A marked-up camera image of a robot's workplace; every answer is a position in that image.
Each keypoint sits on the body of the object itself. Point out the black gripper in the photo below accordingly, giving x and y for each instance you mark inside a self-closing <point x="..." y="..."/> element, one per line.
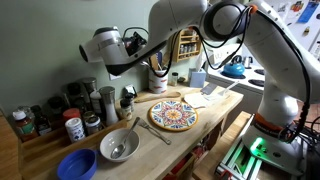
<point x="134" y="43"/>

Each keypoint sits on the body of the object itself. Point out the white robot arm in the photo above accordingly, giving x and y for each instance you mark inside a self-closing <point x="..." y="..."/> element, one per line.
<point x="292" y="74"/>

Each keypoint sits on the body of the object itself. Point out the colourful round chopping board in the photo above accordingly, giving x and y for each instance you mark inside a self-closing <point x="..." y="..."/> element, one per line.
<point x="173" y="115"/>

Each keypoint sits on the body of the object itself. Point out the wooden spatula in crock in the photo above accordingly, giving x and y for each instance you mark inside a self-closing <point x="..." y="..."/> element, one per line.
<point x="154" y="62"/>

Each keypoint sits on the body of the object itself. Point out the white red utensil crock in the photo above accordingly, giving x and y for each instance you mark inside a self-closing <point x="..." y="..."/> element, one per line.
<point x="157" y="82"/>

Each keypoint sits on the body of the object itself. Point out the small spice jar green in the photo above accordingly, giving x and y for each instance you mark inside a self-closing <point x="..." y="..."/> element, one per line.
<point x="174" y="78"/>

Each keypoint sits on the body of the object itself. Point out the steel pepper grinder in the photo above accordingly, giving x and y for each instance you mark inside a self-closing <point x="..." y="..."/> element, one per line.
<point x="108" y="96"/>

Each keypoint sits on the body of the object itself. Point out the wooden spice rack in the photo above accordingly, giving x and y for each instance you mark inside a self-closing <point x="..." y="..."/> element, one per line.
<point x="187" y="44"/>

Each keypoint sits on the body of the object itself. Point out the small black cap jar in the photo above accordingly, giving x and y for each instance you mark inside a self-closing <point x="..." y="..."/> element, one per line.
<point x="126" y="109"/>

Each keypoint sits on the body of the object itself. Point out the wooden spoon on counter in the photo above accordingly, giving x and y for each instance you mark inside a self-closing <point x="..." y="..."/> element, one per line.
<point x="168" y="95"/>

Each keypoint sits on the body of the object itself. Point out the blue tissue box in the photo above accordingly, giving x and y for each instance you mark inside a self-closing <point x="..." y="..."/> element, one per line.
<point x="196" y="78"/>

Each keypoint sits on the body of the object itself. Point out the metal fork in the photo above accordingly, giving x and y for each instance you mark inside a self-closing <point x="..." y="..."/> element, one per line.
<point x="143" y="124"/>

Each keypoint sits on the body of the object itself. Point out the dark phone on counter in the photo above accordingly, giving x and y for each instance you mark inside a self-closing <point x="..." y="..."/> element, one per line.
<point x="208" y="89"/>

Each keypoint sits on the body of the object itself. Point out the glass jar metal lid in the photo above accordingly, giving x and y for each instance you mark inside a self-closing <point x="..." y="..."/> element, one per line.
<point x="93" y="125"/>

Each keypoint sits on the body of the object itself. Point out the white ceramic bowl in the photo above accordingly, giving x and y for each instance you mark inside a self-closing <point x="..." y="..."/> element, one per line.
<point x="114" y="139"/>

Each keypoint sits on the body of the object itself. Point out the white spice shaker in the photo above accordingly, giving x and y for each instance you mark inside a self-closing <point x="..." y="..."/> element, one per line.
<point x="75" y="129"/>

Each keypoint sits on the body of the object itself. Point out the white stove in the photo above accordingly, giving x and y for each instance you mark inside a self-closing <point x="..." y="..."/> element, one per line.
<point x="251" y="84"/>

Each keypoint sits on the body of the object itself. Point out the white plastic fork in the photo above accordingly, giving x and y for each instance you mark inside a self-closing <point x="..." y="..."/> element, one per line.
<point x="223" y="92"/>

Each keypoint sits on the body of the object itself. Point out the blue kettle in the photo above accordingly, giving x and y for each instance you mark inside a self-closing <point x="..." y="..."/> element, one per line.
<point x="235" y="67"/>

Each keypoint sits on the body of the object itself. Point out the metal spoon in bowl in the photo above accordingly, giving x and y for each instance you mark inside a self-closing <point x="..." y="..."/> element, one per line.
<point x="119" y="150"/>

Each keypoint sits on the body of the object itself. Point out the dark soy sauce bottle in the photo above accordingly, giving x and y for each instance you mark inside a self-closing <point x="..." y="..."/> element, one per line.
<point x="41" y="121"/>

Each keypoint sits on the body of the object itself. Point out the blue plastic bowl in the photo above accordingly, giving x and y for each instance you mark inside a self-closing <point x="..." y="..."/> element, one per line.
<point x="78" y="165"/>

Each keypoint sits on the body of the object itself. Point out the white refrigerator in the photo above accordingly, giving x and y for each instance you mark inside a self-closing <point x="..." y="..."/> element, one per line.
<point x="303" y="19"/>

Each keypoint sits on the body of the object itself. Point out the white wall outlet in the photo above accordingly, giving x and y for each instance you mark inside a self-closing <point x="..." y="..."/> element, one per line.
<point x="113" y="77"/>

